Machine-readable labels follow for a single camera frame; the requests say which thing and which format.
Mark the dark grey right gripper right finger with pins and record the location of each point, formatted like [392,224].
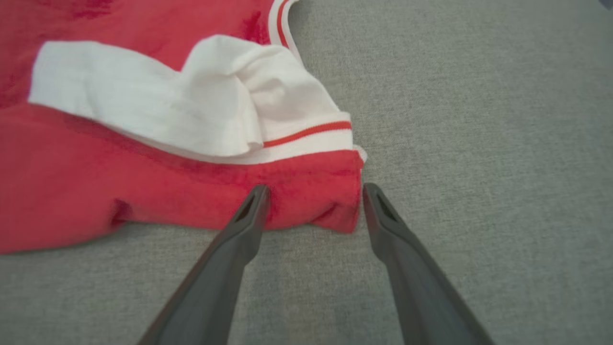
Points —
[421,287]

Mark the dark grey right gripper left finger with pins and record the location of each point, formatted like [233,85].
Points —
[215,287]

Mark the red shorts with white stripe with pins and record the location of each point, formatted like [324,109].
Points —
[72,191]

